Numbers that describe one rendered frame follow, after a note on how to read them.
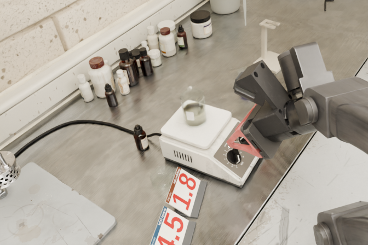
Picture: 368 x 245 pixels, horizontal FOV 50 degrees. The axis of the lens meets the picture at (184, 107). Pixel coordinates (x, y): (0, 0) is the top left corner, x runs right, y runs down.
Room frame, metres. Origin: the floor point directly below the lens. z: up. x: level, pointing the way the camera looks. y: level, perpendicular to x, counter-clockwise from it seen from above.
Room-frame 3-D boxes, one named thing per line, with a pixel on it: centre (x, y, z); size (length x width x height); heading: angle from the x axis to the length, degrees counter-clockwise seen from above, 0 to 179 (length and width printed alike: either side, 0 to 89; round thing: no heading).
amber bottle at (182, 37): (1.11, -0.03, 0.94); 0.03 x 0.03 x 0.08
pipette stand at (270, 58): (0.93, -0.27, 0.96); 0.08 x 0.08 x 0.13; 40
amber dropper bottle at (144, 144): (0.68, 0.11, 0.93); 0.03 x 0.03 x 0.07
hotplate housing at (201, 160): (0.62, -0.04, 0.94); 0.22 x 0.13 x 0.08; 52
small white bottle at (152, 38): (1.11, 0.06, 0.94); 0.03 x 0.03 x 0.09
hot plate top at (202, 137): (0.64, -0.02, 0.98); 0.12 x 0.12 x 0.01; 52
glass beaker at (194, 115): (0.64, -0.02, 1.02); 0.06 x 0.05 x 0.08; 2
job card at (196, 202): (0.51, 0.02, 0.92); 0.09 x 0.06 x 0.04; 159
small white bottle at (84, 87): (0.91, 0.26, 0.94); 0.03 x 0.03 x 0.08
